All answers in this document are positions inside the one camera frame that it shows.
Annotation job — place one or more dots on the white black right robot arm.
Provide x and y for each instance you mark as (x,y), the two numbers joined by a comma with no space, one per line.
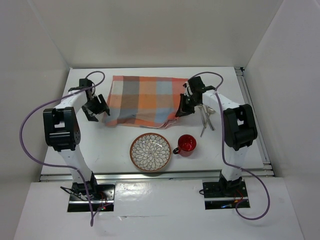
(239,129)

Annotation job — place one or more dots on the aluminium front rail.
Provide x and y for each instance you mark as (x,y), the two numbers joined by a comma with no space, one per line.
(153,176)

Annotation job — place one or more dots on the silver fork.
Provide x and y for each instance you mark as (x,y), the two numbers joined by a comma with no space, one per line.
(203,119)

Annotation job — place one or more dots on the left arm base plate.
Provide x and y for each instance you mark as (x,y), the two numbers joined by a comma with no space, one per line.
(103,200)

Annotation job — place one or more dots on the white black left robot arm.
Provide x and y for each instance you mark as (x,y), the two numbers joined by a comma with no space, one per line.
(62,132)

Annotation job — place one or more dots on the orange blue checkered cloth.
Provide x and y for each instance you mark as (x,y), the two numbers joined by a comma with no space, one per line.
(144,101)

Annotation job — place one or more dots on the floral patterned ceramic plate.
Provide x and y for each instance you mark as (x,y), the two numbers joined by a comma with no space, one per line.
(150,152)

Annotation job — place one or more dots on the aluminium right side rail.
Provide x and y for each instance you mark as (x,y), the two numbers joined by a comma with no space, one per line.
(240,74)

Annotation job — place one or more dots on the silver spoon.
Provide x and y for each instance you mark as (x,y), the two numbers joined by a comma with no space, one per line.
(204,127)

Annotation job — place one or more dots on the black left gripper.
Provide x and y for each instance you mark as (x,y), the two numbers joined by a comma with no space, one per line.
(102,107)

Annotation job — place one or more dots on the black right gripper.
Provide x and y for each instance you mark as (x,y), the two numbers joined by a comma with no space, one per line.
(183,110)

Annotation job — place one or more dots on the aluminium rail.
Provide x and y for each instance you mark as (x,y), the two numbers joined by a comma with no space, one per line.
(240,74)
(153,176)

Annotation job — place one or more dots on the red enamel mug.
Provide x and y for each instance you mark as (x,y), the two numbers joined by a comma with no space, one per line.
(185,146)

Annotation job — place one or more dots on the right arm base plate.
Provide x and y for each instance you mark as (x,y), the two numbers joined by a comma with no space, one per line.
(215,199)

